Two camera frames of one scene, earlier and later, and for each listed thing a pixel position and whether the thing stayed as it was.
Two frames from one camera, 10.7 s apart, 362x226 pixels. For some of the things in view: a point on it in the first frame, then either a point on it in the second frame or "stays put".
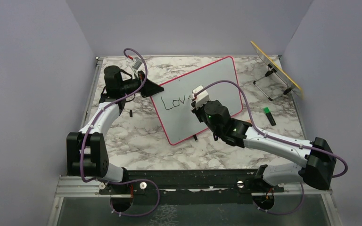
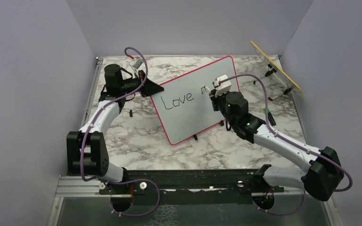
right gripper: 197,110 → 215,99
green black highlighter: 267,112 stays put
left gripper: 150,88 stays put
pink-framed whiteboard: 173,105 stays put
